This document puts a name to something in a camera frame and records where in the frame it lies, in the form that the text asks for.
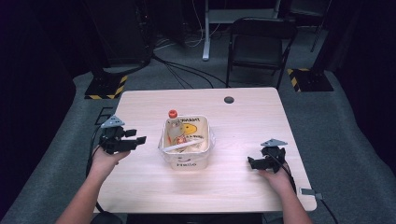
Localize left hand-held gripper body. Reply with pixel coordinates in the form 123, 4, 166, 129
98, 115, 129, 156

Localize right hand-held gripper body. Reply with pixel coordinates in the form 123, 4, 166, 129
260, 138, 289, 174

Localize clear bottle with red cap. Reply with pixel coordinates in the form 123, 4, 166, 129
163, 108, 189, 147

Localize white drinking straw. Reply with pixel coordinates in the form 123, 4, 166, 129
162, 138, 205, 154

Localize small bin with smiley bag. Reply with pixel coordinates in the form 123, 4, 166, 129
158, 115, 217, 172

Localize person's left hand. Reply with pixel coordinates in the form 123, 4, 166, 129
89, 145, 133, 179

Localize person's right hand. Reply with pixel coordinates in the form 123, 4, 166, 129
257, 161, 294, 196

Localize black yellow striped stand base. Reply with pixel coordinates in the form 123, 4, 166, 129
286, 67, 335, 93
84, 74, 129, 101

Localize person's dark clothing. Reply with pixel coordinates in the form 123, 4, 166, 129
92, 210, 285, 224

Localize black equipment cabinet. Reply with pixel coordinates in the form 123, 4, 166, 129
83, 0, 155, 69

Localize black folding chair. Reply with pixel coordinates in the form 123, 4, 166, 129
225, 16, 299, 91

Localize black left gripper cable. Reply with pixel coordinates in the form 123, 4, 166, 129
85, 132, 108, 217

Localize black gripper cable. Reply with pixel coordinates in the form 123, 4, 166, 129
270, 153, 297, 192
85, 132, 108, 217

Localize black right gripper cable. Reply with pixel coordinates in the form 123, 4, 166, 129
270, 153, 297, 192

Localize grey cable clip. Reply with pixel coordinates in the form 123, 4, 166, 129
299, 187, 324, 201

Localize black floor cables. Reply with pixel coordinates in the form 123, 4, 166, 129
151, 53, 229, 91

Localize white desk frame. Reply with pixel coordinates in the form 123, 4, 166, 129
201, 0, 282, 62

